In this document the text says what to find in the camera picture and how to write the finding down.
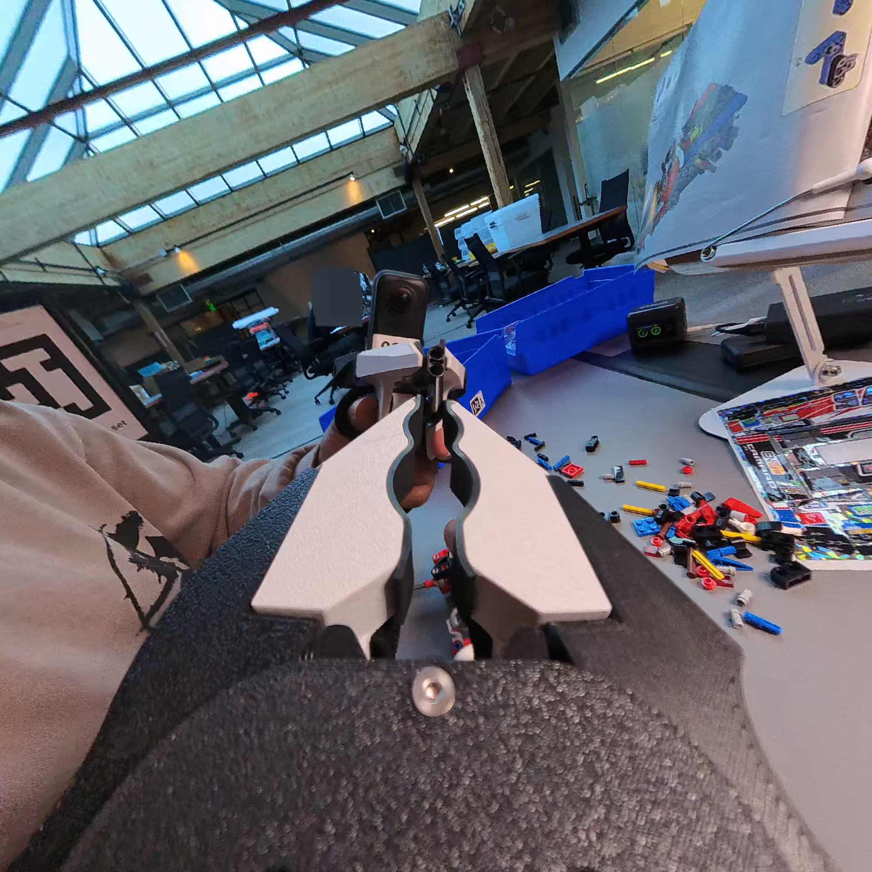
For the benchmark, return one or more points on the white storage box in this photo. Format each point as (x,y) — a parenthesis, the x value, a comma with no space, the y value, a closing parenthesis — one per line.
(518,221)

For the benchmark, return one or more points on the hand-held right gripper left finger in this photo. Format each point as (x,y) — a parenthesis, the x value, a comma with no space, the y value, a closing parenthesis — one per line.
(340,531)

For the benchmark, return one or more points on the person's left forearm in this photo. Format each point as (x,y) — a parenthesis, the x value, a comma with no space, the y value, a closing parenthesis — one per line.
(102,545)

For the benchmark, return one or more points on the blue plastic bin with tag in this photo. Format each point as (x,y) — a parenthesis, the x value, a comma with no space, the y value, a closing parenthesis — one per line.
(484,371)

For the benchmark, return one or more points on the shiny lego sticker sheet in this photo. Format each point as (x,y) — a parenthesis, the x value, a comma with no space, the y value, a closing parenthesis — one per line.
(811,470)

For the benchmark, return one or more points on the black power adapter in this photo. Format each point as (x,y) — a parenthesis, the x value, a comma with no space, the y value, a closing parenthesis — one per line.
(797,334)

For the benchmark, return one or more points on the black office chair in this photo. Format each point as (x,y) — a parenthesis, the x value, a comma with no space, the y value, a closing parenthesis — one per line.
(490,272)
(610,218)
(187,409)

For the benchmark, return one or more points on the white metal book stand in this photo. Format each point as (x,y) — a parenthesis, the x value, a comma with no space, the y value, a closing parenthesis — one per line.
(811,320)

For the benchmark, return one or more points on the partly built lego car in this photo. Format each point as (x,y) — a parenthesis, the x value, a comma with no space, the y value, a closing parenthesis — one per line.
(453,613)

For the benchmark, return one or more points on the dark grey lego piece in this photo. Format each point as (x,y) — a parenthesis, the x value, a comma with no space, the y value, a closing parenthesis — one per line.
(433,381)

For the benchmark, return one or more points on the person's left hand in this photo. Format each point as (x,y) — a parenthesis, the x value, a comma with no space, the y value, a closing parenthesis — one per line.
(366,415)

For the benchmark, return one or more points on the lego instruction booklet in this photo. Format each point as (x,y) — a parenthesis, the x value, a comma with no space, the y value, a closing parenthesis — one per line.
(749,122)

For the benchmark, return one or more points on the scatter of dark lego pins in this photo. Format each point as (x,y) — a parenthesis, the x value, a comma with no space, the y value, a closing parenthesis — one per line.
(558,460)

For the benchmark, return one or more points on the long wooden table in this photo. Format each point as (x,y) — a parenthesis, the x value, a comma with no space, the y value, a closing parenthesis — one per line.
(565,231)

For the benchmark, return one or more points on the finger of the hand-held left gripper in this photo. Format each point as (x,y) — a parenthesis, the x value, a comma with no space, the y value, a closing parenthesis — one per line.
(388,364)
(455,378)

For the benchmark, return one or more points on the black device with green lights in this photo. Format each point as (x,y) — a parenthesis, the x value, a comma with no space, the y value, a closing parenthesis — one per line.
(656,328)

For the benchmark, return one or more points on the white sign with black pattern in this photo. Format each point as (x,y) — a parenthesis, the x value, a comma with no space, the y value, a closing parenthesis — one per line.
(48,368)

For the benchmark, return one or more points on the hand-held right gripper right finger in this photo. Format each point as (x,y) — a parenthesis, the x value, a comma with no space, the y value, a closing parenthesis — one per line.
(524,538)

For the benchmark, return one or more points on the pile of colourful lego pieces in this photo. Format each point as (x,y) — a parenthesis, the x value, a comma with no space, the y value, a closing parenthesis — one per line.
(708,531)

